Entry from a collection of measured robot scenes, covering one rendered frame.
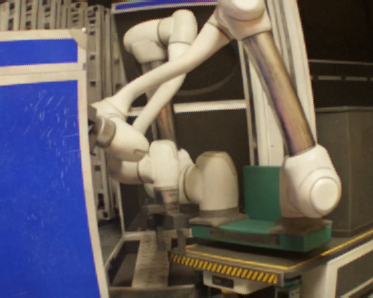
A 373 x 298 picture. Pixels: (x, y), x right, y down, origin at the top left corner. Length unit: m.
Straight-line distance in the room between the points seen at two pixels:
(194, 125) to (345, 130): 2.49
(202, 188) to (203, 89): 2.26
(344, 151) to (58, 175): 1.13
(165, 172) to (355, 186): 0.75
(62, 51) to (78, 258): 0.52
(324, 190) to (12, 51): 0.94
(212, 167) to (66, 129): 0.91
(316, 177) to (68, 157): 0.68
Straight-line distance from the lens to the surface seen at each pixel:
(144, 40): 2.12
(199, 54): 1.69
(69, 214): 1.30
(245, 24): 1.53
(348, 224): 2.03
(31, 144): 1.24
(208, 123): 4.32
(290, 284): 1.78
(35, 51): 1.27
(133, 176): 1.92
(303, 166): 1.53
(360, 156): 2.06
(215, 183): 2.07
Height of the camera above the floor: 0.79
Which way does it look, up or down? 2 degrees down
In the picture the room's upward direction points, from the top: 4 degrees counter-clockwise
